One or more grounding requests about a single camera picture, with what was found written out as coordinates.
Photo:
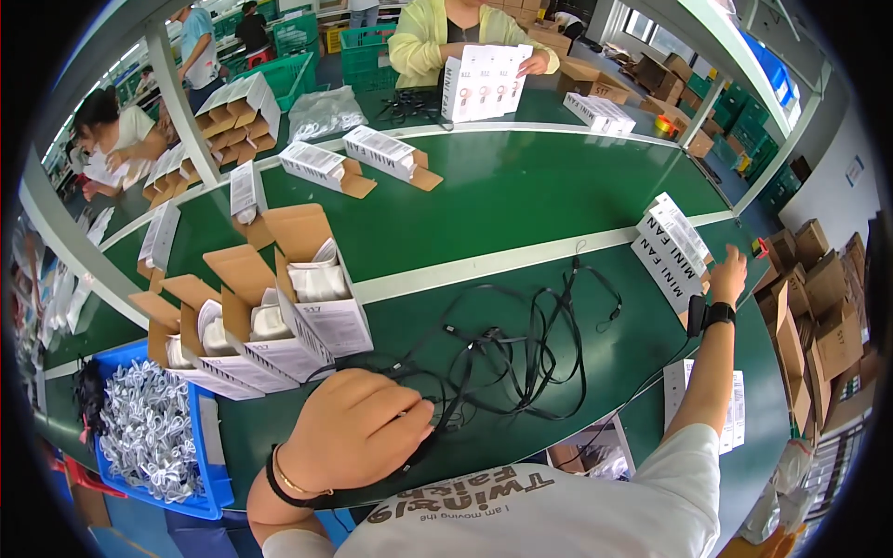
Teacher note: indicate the person's right hand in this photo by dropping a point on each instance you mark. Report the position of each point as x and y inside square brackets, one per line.
[729, 279]

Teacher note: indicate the person's left hand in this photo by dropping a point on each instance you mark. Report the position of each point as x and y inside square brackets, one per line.
[349, 425]

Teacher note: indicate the person's left fingers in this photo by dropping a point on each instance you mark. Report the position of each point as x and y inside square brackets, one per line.
[411, 418]

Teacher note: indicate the person's right fingers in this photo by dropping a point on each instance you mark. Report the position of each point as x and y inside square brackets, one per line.
[732, 257]

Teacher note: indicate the white fan box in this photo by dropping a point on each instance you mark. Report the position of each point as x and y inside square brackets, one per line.
[673, 241]
[617, 115]
[279, 342]
[593, 113]
[457, 87]
[245, 192]
[209, 380]
[522, 80]
[663, 272]
[314, 164]
[483, 84]
[380, 148]
[680, 216]
[502, 82]
[159, 234]
[230, 363]
[324, 307]

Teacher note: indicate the red and yellow tape dispenser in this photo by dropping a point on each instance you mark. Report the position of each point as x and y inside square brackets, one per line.
[759, 248]

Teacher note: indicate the black wrist band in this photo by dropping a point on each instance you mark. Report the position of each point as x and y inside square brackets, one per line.
[704, 315]

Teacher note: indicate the stack of cardboard cartons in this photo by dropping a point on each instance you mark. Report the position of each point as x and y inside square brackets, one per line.
[823, 321]

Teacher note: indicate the stack of green crates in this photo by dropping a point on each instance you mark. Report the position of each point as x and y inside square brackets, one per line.
[753, 132]

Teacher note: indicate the open white fan box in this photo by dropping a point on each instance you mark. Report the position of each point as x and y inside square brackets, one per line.
[279, 342]
[245, 192]
[314, 164]
[159, 234]
[230, 363]
[324, 307]
[209, 380]
[380, 148]

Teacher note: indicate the yellow tape roll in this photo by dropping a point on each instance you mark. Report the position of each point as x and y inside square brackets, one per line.
[666, 125]

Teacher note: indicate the white printed leaflets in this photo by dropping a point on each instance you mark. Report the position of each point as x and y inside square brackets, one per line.
[736, 404]

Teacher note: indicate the person's body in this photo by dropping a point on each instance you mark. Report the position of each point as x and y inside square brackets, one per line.
[558, 509]

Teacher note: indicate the under-table shelf with bag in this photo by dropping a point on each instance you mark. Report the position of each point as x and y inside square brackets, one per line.
[593, 457]

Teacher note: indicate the heap of brown cartons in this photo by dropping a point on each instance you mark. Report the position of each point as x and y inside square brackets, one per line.
[663, 77]

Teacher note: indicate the blue plastic bin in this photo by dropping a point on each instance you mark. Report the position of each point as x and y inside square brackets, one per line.
[209, 453]

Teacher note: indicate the brown cardboard carton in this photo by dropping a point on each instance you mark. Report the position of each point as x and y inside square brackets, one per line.
[551, 38]
[593, 80]

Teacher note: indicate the clear plastic bag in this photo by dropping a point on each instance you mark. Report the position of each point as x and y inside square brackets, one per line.
[781, 488]

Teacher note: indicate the red plastic stool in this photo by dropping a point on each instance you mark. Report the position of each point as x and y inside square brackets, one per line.
[87, 481]

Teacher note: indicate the stack of open fan boxes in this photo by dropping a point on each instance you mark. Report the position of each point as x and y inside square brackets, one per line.
[171, 174]
[241, 118]

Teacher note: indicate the green plastic crate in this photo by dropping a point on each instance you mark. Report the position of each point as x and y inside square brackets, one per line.
[296, 35]
[286, 77]
[366, 59]

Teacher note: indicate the white plastic bags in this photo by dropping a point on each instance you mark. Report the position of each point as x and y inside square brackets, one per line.
[70, 293]

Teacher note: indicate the yellow plastic crate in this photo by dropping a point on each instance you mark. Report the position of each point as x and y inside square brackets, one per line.
[336, 38]

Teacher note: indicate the white metal frame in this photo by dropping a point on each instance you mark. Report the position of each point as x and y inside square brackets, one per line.
[739, 63]

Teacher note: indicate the white metal frame post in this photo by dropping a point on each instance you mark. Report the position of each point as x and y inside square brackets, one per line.
[178, 97]

